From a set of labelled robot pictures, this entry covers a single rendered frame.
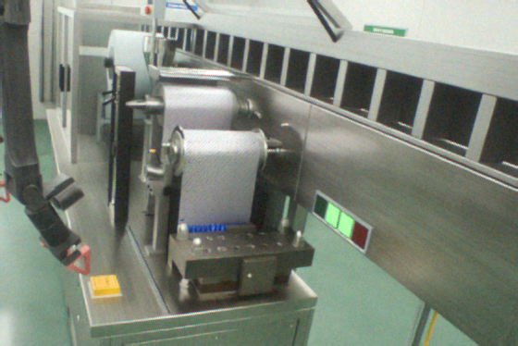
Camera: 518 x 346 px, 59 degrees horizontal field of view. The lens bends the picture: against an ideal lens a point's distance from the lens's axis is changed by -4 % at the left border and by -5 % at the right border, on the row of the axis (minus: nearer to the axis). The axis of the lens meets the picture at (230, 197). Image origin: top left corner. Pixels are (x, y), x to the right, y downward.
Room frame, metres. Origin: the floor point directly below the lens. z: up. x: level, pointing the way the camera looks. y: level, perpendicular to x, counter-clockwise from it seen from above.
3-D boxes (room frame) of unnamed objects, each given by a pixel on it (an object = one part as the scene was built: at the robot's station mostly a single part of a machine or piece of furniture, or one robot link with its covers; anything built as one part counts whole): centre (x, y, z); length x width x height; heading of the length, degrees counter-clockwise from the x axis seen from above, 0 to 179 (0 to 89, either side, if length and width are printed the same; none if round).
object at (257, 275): (1.19, -0.11, 0.96); 0.10 x 0.03 x 0.11; 115
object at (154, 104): (1.58, 0.30, 1.33); 0.06 x 0.06 x 0.06; 25
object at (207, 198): (1.36, 0.04, 1.11); 0.23 x 0.01 x 0.18; 115
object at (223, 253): (1.27, -0.05, 1.00); 0.40 x 0.16 x 0.06; 115
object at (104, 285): (1.12, 0.31, 0.91); 0.07 x 0.07 x 0.02; 25
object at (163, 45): (2.06, 0.38, 1.50); 0.14 x 0.14 x 0.06
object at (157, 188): (1.38, 0.22, 1.05); 0.06 x 0.05 x 0.31; 115
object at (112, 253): (2.23, 0.53, 0.88); 2.52 x 0.66 x 0.04; 25
